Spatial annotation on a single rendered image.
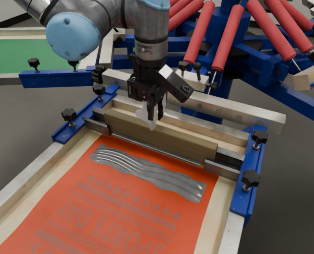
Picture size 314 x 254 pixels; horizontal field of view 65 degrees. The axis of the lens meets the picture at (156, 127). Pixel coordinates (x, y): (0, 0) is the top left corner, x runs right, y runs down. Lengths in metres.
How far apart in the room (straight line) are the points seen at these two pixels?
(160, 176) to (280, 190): 1.45
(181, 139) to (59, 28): 0.42
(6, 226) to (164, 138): 0.46
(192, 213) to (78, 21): 0.50
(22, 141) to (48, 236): 1.81
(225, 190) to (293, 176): 1.50
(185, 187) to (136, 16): 0.45
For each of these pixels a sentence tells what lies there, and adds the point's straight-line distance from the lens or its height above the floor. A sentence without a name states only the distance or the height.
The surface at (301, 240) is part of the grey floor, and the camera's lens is 1.91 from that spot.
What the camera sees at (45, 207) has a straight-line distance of 0.73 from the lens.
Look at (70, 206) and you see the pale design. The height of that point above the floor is 0.96.
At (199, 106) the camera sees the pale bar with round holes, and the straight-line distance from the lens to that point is 0.89.
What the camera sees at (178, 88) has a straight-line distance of 0.58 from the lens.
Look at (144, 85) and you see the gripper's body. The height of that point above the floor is 1.22.
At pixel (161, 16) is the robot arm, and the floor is 1.38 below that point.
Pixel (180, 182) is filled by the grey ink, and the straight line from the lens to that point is 0.71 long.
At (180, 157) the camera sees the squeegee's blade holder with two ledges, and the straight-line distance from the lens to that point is 0.72.
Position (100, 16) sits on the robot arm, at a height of 1.40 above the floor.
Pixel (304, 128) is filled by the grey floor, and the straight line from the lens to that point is 2.68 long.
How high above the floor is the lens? 1.54
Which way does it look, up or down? 42 degrees down
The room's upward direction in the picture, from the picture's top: 1 degrees clockwise
